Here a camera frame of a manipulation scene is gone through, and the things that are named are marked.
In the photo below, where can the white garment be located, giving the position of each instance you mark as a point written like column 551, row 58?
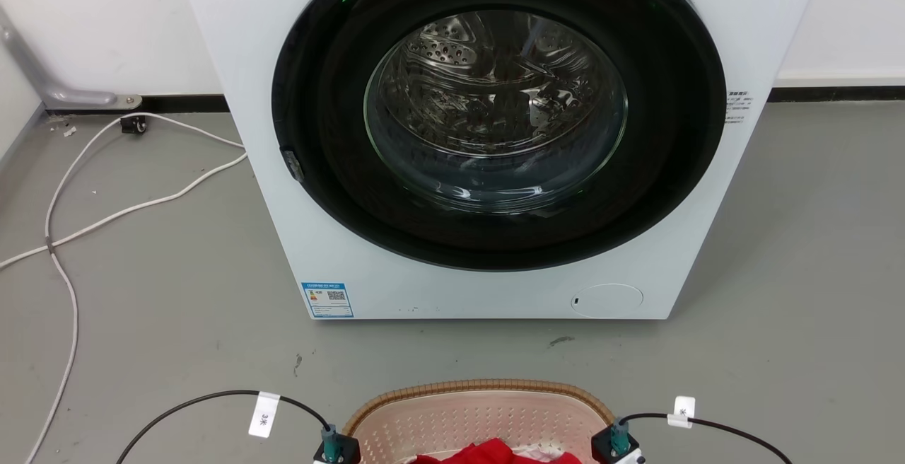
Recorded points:
column 541, row 454

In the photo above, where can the black round washer door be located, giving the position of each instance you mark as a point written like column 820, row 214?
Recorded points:
column 318, row 96

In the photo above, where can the beige perforated laundry basket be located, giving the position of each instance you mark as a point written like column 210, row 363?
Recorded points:
column 481, row 418

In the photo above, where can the red garment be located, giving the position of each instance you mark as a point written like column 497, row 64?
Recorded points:
column 488, row 454

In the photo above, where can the grey drain pipe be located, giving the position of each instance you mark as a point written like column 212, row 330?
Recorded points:
column 32, row 71

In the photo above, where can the small white paper tag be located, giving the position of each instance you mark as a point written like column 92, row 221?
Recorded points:
column 682, row 411

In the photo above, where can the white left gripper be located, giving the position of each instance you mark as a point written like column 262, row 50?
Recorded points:
column 322, row 460

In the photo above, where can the small black text label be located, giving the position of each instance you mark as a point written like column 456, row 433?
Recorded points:
column 737, row 107

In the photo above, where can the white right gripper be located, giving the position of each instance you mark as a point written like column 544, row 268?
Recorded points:
column 631, row 457

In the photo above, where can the white front-load washing machine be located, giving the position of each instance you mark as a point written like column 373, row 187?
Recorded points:
column 488, row 294

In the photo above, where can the white paper tag with digit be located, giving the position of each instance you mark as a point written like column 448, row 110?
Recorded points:
column 264, row 414

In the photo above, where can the round white filter cover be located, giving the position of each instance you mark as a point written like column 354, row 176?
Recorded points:
column 608, row 301

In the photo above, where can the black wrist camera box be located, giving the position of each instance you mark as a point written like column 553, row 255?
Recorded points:
column 608, row 444
column 343, row 448

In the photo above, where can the blue energy label sticker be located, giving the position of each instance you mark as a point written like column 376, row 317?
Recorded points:
column 327, row 300

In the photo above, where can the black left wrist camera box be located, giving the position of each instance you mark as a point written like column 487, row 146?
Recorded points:
column 343, row 448

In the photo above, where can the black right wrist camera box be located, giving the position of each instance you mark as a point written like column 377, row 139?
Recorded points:
column 608, row 444

